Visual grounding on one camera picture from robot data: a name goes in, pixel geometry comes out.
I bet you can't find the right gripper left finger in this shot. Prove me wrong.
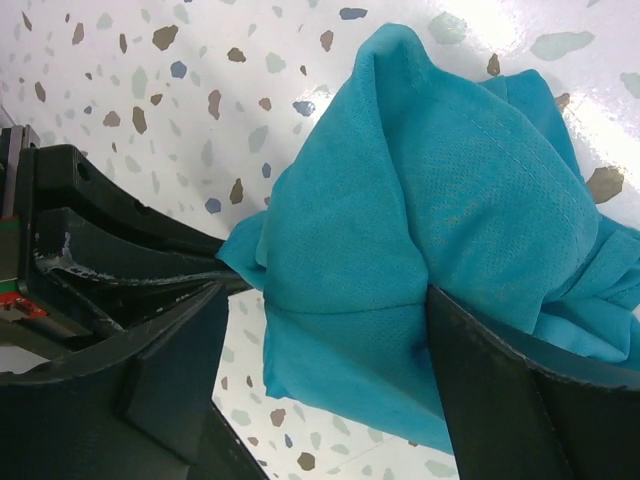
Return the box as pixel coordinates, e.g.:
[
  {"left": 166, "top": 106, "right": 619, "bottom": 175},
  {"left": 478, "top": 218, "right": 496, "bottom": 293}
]
[{"left": 1, "top": 284, "right": 228, "bottom": 479}]

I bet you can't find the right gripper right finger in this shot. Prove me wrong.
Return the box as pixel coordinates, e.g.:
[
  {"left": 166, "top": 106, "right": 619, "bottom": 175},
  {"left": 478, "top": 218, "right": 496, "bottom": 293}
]
[{"left": 426, "top": 287, "right": 639, "bottom": 480}]

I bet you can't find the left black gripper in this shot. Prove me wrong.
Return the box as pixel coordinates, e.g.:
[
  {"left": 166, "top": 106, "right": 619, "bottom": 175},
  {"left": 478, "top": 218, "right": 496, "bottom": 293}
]
[{"left": 1, "top": 125, "right": 248, "bottom": 345}]

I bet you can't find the teal t shirt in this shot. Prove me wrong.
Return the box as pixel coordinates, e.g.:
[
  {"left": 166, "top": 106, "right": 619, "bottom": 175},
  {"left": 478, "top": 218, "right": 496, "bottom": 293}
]
[{"left": 218, "top": 24, "right": 639, "bottom": 452}]

